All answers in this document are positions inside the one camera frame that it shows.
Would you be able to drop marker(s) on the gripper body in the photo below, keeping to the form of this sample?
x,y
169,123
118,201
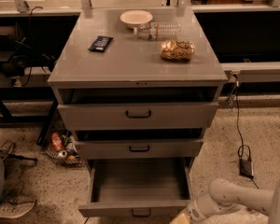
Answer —
x,y
193,211

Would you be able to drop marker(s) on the grey bottom drawer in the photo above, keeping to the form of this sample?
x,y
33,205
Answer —
x,y
138,187

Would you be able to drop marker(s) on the grey drawer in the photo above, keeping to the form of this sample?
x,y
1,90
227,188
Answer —
x,y
137,116
136,149
138,187

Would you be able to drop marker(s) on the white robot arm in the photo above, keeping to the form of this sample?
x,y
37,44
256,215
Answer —
x,y
224,197

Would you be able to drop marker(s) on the grey middle drawer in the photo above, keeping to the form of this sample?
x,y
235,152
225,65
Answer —
x,y
136,149

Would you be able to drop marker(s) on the grey top drawer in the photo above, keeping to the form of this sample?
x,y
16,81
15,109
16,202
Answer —
x,y
137,116

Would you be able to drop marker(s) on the grey drawer cabinet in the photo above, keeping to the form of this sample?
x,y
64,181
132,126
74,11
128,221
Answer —
x,y
131,70

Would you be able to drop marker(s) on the small white can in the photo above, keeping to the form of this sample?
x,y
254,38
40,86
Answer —
x,y
62,154

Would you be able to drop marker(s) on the orange can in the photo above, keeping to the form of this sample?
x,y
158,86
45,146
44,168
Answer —
x,y
57,142

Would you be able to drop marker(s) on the white sandal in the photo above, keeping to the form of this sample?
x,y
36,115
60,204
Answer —
x,y
15,207

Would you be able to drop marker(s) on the golden snack bag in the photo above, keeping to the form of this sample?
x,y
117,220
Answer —
x,y
177,50

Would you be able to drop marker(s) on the clear plastic water bottle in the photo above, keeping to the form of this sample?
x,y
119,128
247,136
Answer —
x,y
157,30

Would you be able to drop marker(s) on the white bowl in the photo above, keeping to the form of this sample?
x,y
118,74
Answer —
x,y
133,18

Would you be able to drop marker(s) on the dark machine on left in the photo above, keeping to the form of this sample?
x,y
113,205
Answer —
x,y
17,59

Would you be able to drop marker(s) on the black power adapter with cable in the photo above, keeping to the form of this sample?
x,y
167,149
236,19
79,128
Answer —
x,y
244,151

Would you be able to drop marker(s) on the wire basket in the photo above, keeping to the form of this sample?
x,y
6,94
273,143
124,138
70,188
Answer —
x,y
73,159

